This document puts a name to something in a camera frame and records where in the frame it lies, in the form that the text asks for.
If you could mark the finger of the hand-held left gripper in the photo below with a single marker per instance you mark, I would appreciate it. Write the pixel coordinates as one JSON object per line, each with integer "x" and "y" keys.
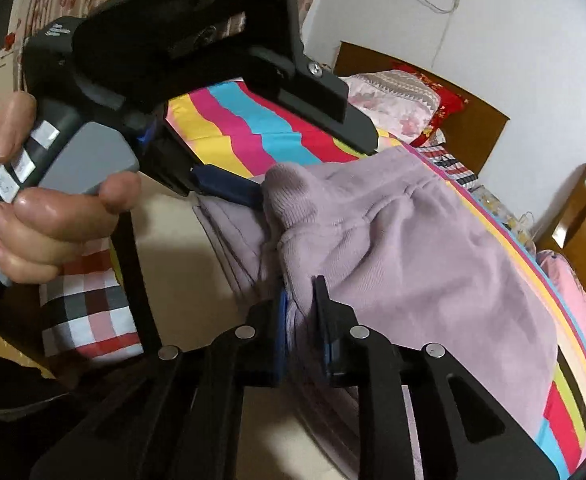
{"x": 228, "y": 187}

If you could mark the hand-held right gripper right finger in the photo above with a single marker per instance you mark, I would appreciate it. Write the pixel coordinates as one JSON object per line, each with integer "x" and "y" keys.
{"x": 326, "y": 332}

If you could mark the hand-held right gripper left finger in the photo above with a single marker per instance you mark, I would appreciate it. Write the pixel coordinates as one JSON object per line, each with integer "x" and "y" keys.
{"x": 280, "y": 332}

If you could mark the lilac pants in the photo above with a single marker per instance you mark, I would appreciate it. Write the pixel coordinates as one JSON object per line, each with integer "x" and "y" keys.
{"x": 398, "y": 270}

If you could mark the person's left hand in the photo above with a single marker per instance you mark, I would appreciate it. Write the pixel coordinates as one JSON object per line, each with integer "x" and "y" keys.
{"x": 53, "y": 225}

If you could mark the rainbow striped bed sheet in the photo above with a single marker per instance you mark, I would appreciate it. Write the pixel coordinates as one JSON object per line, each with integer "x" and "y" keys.
{"x": 253, "y": 125}

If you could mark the beige bed mat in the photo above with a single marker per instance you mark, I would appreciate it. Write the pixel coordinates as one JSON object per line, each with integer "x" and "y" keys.
{"x": 183, "y": 260}

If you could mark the pink floral pillow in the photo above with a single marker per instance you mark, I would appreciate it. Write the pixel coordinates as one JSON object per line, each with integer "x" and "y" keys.
{"x": 388, "y": 100}

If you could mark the red grey plaid cloth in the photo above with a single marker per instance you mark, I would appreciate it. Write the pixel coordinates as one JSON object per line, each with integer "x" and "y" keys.
{"x": 88, "y": 310}

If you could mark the cartoon print cloth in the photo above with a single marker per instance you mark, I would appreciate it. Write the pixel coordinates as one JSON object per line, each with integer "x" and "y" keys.
{"x": 493, "y": 210}

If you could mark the navy red striped cloth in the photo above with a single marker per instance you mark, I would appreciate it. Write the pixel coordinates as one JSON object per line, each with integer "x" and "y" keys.
{"x": 453, "y": 165}

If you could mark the red patterned pillow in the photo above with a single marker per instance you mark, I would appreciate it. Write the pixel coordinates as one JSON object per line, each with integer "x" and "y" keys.
{"x": 448, "y": 105}

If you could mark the dark flat wooden headboard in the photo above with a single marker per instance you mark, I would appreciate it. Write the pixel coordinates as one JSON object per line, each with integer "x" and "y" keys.
{"x": 478, "y": 135}

